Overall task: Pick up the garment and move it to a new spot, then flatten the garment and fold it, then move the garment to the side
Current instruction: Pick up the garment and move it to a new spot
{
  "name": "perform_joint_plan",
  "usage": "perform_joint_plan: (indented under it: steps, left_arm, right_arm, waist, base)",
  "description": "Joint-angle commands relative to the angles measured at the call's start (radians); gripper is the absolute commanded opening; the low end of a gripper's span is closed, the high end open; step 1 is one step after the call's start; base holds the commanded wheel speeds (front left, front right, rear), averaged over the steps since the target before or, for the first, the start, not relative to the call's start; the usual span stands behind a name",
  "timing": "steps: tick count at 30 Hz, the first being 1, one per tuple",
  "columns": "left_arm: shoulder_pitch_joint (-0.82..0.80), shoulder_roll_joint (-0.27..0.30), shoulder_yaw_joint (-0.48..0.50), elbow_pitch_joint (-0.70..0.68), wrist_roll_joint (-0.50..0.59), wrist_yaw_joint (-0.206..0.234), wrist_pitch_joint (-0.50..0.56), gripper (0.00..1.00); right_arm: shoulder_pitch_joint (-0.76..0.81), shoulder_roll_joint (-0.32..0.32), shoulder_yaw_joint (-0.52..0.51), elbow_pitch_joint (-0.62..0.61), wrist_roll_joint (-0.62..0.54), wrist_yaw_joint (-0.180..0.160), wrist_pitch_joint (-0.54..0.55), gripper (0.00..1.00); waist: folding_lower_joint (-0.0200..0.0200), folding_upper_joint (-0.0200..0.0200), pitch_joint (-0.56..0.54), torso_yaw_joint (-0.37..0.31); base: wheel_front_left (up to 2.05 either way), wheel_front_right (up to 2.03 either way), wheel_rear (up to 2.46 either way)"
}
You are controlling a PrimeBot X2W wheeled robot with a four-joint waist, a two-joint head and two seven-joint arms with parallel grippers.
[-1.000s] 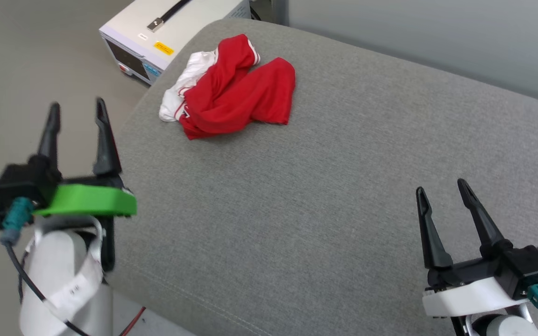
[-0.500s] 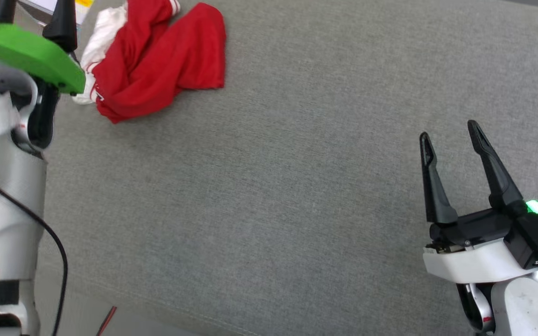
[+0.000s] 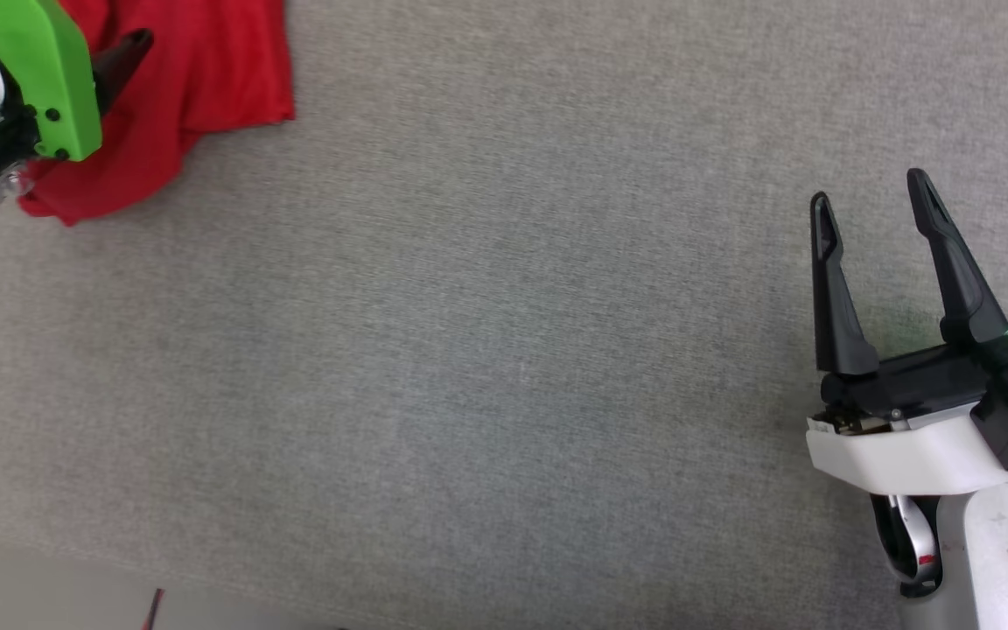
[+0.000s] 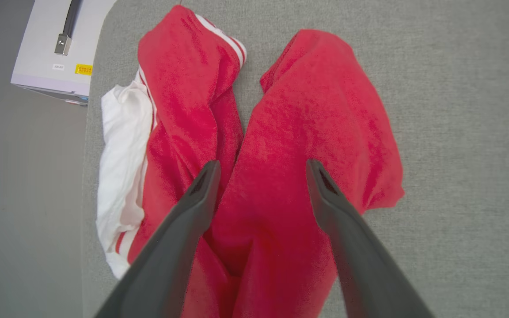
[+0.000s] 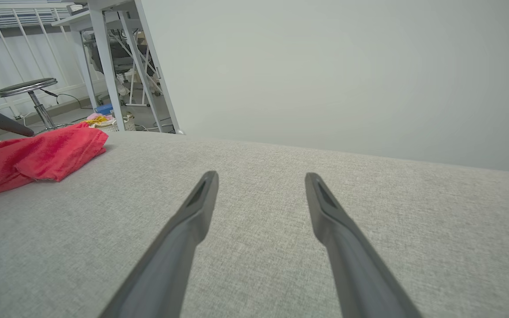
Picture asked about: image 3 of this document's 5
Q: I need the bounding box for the grey fabric sofa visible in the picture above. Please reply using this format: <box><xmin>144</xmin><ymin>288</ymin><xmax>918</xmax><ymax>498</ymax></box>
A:
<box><xmin>0</xmin><ymin>0</ymin><xmax>1008</xmax><ymax>630</ymax></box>

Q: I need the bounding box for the red basketball jersey white trim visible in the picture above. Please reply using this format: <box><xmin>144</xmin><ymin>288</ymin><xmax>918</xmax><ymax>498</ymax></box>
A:
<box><xmin>17</xmin><ymin>0</ymin><xmax>297</xmax><ymax>228</ymax></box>

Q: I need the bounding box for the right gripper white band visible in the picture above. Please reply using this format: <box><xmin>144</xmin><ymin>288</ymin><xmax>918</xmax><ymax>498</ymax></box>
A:
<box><xmin>805</xmin><ymin>168</ymin><xmax>1008</xmax><ymax>496</ymax></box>

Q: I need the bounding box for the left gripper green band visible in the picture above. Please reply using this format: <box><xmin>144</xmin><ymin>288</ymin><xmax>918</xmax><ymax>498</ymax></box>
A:
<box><xmin>0</xmin><ymin>0</ymin><xmax>155</xmax><ymax>164</ymax></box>

